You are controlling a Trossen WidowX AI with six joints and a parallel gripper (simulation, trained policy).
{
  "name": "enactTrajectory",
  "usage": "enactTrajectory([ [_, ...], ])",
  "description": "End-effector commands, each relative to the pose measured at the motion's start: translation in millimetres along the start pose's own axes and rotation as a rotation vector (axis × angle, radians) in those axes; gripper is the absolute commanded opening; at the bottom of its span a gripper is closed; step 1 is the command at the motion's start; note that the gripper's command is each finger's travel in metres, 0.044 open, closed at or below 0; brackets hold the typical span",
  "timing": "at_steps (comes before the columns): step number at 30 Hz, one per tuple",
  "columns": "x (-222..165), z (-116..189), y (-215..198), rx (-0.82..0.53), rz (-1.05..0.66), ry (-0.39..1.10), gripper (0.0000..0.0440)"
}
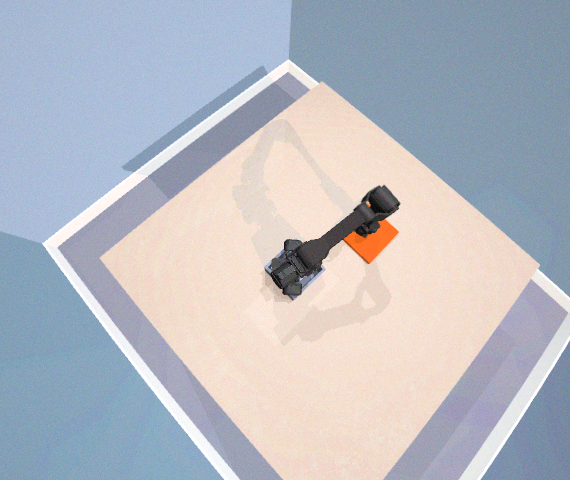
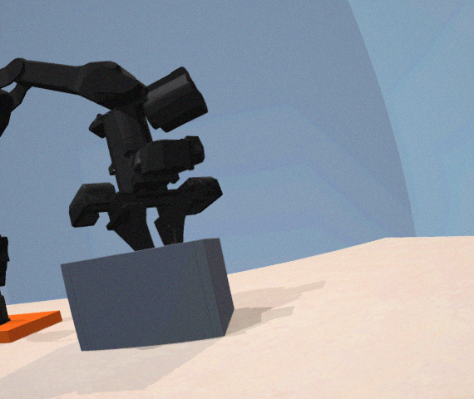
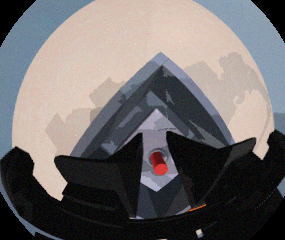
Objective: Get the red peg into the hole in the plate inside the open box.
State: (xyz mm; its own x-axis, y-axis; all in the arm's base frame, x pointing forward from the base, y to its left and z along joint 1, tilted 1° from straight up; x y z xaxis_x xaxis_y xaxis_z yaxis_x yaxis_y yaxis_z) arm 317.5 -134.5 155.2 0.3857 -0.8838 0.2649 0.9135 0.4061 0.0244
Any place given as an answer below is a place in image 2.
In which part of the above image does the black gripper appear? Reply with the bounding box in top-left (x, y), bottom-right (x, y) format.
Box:
top-left (69, 135), bottom-right (223, 251)

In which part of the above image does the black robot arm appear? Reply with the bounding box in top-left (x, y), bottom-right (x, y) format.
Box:
top-left (0, 57), bottom-right (208, 184)

